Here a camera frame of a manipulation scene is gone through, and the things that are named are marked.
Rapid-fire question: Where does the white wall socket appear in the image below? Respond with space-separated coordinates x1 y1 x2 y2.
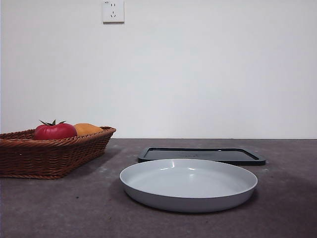
103 0 125 24

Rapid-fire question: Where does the grey round plate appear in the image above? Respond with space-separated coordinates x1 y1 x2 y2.
119 158 259 213

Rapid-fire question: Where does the brown wicker basket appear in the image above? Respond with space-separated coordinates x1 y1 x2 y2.
0 126 117 179

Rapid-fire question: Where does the black rectangular tray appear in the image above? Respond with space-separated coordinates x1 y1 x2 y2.
138 146 266 166

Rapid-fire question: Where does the red tomato with green stem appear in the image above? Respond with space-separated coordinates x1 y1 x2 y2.
34 119 78 140

